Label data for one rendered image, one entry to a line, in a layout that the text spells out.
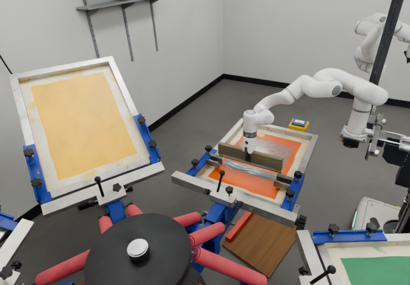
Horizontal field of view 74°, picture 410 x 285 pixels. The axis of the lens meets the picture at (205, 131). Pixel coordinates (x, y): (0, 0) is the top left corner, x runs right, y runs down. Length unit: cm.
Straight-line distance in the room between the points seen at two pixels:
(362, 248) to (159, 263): 92
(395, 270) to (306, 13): 413
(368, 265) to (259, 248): 123
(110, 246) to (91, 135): 83
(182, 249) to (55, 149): 97
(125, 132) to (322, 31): 396
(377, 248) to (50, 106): 178
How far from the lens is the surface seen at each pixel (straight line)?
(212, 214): 134
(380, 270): 143
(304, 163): 176
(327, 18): 495
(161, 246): 91
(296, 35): 508
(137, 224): 98
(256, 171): 170
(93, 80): 185
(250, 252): 247
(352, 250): 144
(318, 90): 143
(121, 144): 159
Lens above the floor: 204
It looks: 31 degrees down
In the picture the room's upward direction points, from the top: 3 degrees counter-clockwise
